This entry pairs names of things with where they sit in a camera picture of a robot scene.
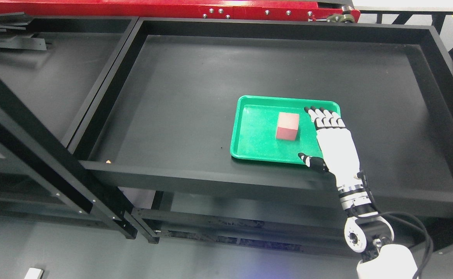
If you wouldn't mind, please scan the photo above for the black metal shelf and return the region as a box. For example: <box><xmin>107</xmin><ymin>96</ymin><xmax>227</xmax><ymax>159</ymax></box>
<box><xmin>0</xmin><ymin>12</ymin><xmax>141</xmax><ymax>239</ymax></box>
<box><xmin>68</xmin><ymin>18</ymin><xmax>453</xmax><ymax>253</ymax></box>

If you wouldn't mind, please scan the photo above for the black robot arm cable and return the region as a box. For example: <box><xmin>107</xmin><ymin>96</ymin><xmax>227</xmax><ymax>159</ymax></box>
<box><xmin>351</xmin><ymin>170</ymin><xmax>434</xmax><ymax>279</ymax></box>

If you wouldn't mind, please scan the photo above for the black metal shelf right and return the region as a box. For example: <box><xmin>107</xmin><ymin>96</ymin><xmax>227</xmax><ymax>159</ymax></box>
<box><xmin>68</xmin><ymin>18</ymin><xmax>453</xmax><ymax>253</ymax></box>

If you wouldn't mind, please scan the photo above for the black metal shelf left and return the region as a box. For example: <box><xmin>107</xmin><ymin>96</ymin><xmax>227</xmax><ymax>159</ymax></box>
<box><xmin>0</xmin><ymin>12</ymin><xmax>141</xmax><ymax>239</ymax></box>

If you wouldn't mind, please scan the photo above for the red metal beam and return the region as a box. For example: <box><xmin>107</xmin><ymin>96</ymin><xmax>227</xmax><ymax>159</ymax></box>
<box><xmin>0</xmin><ymin>0</ymin><xmax>361</xmax><ymax>22</ymax></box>

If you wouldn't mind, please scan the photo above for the white table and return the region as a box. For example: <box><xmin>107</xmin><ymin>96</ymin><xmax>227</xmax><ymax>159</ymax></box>
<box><xmin>23</xmin><ymin>267</ymin><xmax>44</xmax><ymax>279</ymax></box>

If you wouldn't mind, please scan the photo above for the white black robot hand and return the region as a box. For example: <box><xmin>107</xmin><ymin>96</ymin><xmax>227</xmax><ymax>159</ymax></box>
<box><xmin>298</xmin><ymin>106</ymin><xmax>362</xmax><ymax>192</ymax></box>

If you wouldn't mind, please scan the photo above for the green plastic tray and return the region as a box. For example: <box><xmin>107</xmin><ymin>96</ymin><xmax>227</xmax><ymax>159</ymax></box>
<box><xmin>230</xmin><ymin>95</ymin><xmax>340</xmax><ymax>164</ymax></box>

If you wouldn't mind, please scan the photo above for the pink foam block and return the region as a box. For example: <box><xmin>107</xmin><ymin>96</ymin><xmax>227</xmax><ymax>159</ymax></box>
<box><xmin>275</xmin><ymin>112</ymin><xmax>300</xmax><ymax>141</ymax></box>

